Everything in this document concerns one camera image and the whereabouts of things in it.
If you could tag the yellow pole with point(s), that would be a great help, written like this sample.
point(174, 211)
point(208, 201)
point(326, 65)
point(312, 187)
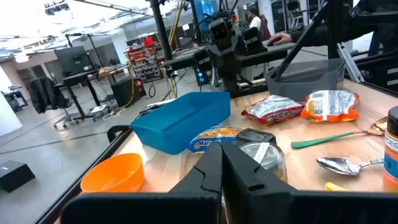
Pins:
point(176, 21)

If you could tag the blue plastic bin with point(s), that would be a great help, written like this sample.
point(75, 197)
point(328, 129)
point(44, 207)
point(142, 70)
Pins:
point(174, 124)

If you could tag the person's hand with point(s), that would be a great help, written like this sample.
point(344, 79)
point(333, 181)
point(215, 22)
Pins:
point(283, 39)

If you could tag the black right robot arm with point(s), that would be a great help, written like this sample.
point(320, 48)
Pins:
point(230, 82)

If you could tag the long black desk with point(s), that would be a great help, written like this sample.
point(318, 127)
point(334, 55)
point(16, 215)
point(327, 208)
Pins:
point(273, 53)

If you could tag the black box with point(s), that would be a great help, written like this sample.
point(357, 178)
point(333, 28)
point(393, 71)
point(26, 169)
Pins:
point(15, 175)

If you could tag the black standing desk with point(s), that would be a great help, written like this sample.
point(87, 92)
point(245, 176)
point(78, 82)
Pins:
point(77, 79)

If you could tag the person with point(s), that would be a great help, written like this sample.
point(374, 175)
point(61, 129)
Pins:
point(255, 21)

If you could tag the black square spice tin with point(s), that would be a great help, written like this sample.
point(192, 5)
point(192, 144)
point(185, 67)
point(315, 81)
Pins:
point(255, 136)

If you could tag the black pole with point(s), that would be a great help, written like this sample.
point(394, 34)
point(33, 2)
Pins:
point(161, 31)

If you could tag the orange plastic bowl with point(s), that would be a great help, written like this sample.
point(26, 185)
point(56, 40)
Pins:
point(112, 174)

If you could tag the black monitor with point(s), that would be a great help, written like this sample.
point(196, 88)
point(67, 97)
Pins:
point(73, 60)

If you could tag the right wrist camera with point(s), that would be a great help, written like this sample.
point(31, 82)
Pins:
point(221, 30)

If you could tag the orange spice bottle black cap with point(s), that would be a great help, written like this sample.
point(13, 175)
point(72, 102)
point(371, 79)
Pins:
point(391, 155)

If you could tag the red ramen packet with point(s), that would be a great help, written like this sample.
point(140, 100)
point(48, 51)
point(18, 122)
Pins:
point(273, 110)

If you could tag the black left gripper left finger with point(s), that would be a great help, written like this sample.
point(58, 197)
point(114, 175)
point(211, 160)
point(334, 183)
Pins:
point(208, 174)

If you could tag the black computer mouse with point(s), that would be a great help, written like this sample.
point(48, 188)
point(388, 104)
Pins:
point(273, 43)

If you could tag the office chair with jacket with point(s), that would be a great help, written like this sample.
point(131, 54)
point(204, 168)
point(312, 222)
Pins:
point(46, 93)

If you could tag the black cabinet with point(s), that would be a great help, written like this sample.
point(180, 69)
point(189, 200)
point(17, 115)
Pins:
point(124, 91)

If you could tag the grey plastic bin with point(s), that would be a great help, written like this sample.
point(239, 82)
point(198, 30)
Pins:
point(304, 84)

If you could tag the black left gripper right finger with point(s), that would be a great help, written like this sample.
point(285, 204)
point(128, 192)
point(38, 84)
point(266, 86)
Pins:
point(245, 186)

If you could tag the dark jar yellow lid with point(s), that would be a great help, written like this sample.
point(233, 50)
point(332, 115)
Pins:
point(334, 187)

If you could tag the blue ramen packet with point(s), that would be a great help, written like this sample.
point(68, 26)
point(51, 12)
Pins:
point(214, 137)

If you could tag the orange ramen packet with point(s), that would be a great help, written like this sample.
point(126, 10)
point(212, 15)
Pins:
point(329, 105)

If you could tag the silver aluminium extrusion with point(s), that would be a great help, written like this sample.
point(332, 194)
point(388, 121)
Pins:
point(349, 62)

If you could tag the clear glass seasoning jar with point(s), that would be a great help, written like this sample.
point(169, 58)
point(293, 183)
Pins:
point(267, 158)

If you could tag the parts drawer shelf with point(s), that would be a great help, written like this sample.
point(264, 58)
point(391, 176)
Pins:
point(144, 62)

